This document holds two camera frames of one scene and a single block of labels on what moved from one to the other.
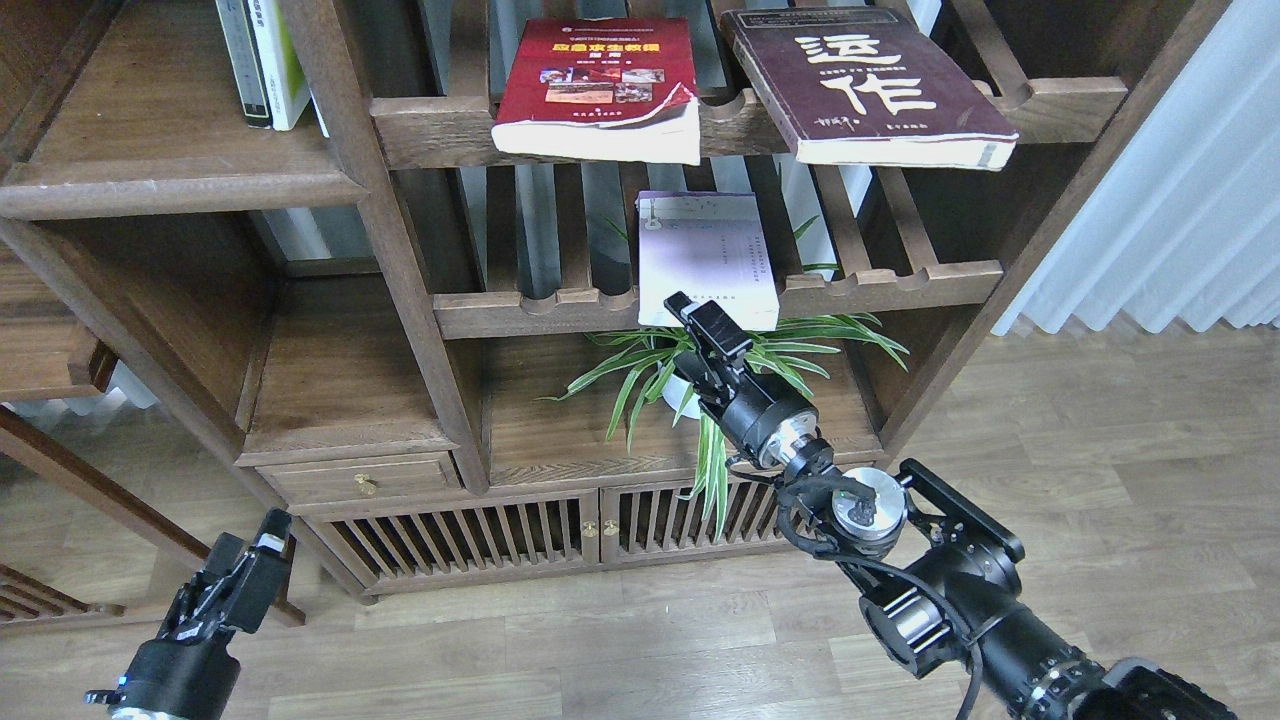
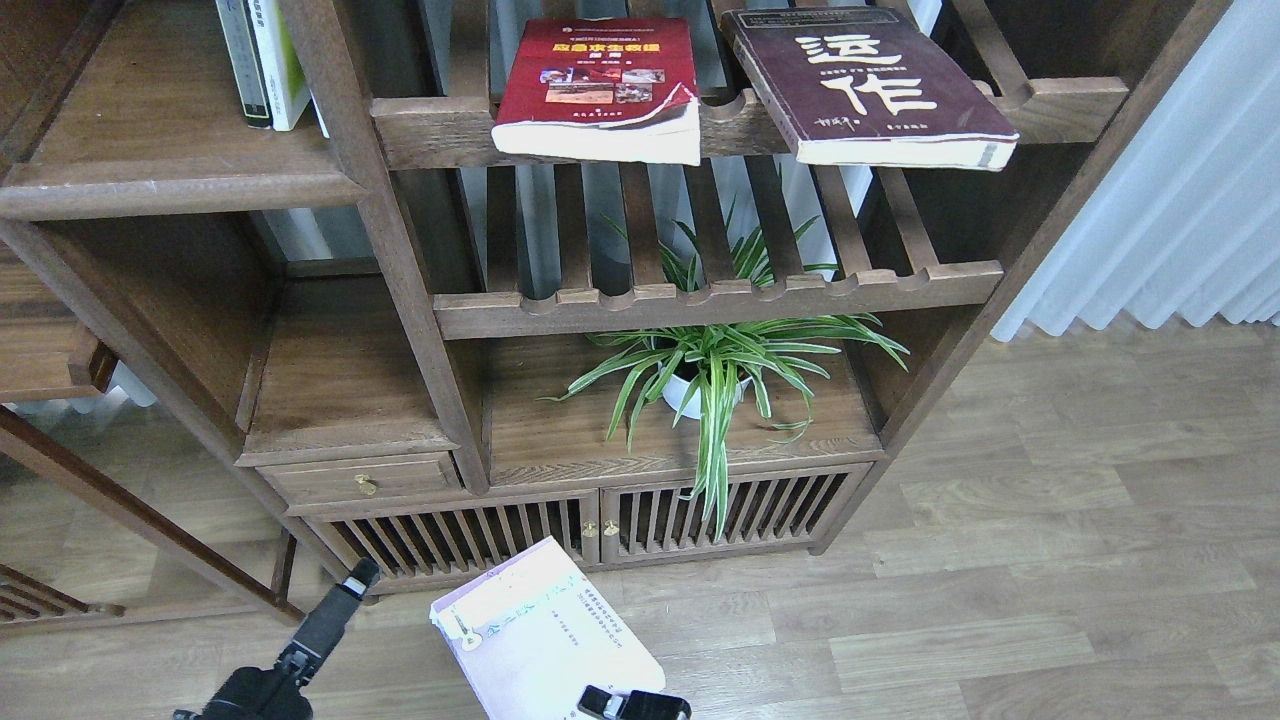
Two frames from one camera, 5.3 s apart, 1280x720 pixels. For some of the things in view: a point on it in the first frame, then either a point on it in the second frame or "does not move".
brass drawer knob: [365, 486] does not move
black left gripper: [188, 670] to [255, 693]
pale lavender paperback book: [711, 246] to [524, 638]
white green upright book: [282, 71] does not move
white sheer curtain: [1188, 226] does not move
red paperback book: [620, 89] does not move
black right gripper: [768, 423] to [639, 705]
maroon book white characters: [864, 86] does not move
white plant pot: [674, 392] does not move
